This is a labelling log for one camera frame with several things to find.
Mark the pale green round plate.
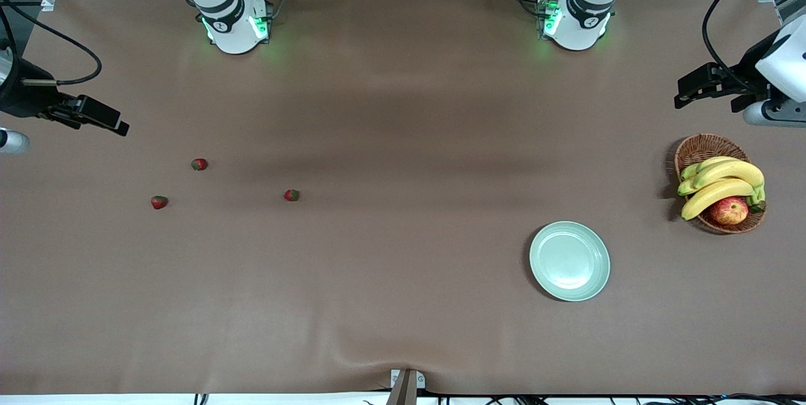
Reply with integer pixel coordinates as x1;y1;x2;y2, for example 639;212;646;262
529;221;611;302

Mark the brown wicker basket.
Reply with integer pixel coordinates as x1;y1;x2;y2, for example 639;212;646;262
674;134;767;234

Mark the greenish yellow banana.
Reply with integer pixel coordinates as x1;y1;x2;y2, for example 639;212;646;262
680;156;741;181

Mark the red yellow apple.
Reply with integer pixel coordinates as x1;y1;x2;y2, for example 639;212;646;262
709;197;750;226

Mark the brown metal bar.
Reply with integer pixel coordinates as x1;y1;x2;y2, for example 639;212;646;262
385;370;418;405

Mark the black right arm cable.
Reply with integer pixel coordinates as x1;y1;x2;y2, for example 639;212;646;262
0;0;103;86

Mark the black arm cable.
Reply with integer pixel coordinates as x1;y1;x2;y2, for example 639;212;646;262
702;0;806;94
0;0;103;86

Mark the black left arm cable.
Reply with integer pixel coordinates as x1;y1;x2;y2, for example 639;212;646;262
702;0;806;94

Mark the metal clamp bracket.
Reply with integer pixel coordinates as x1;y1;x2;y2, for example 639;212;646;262
390;369;426;391

